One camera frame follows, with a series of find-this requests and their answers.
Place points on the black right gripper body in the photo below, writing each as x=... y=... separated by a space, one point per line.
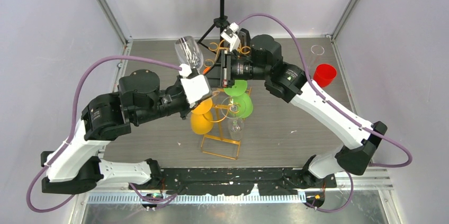
x=225 y=65

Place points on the clear wine glass front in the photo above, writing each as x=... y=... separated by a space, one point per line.
x=233 y=111

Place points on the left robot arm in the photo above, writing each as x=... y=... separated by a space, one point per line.
x=108 y=116

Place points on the black metronome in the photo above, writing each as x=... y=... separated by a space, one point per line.
x=244 y=37

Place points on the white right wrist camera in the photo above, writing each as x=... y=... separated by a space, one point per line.
x=230 y=35

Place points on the green silicone wine glass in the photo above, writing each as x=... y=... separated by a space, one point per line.
x=239 y=89

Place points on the white slotted cable duct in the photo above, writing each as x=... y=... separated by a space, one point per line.
x=132 y=198

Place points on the clear wine glass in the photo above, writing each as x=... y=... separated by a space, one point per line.
x=188 y=52
x=233 y=111

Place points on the black taped front rail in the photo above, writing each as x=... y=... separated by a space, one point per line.
x=231 y=181

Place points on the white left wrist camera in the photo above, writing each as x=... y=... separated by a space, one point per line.
x=195 y=85

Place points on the orange toy block piece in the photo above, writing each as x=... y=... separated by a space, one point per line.
x=207 y=69

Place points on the clear tall flute glass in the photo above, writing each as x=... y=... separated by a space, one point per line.
x=313 y=56

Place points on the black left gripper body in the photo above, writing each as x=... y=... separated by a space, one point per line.
x=178 y=105

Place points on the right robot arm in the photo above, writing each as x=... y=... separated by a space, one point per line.
x=260 y=58

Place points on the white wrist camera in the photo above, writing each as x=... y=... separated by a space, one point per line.
x=230 y=35
x=195 y=85

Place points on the yellow silicone wine glass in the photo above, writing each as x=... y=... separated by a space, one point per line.
x=201 y=118

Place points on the red silicone wine glass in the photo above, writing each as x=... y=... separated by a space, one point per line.
x=324 y=75

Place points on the gold wire wine glass rack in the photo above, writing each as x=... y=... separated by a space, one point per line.
x=221 y=133

